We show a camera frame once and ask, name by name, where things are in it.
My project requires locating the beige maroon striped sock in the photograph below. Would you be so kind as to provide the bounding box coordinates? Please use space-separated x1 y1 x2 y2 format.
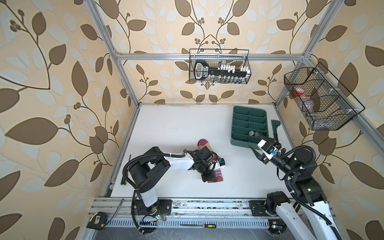
198 139 226 183

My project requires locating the black argyle sock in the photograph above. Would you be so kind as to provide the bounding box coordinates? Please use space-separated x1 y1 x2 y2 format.
249 131 260 137

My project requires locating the green compartment tray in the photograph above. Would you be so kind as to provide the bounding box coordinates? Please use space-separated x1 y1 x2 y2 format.
230 106 269 150

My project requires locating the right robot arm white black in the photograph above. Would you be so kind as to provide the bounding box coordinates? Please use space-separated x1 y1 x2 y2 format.
249 131 342 240

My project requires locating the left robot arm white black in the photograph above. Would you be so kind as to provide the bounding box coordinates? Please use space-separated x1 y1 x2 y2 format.
121 146 226 217

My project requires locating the red capped jar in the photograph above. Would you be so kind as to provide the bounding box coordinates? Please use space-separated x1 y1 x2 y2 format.
292 87 305 97

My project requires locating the black socket set holder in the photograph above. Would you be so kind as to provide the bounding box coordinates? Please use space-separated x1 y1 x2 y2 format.
192 60 252 80

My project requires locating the black yellow screwdriver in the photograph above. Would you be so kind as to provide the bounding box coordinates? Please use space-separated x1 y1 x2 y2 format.
121 166 131 186

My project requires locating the black yellow tape measure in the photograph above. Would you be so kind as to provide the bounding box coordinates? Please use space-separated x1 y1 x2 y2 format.
87 212 108 231

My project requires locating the green handled tool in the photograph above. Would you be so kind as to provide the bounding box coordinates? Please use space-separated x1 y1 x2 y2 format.
271 120 281 142

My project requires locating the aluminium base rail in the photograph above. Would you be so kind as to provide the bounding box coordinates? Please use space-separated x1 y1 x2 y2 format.
88 197 337 229

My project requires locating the yellow black handled knife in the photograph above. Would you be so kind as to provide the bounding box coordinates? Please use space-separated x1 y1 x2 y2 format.
180 224 217 229

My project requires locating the right wall wire basket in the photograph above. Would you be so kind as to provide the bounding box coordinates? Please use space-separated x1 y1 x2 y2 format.
284 62 366 131

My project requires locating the wall wire basket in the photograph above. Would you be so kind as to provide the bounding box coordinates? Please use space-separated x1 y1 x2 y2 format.
189 48 252 85
284 62 366 131

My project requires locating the back wall wire basket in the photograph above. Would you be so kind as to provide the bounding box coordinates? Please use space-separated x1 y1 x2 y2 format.
189 48 252 85

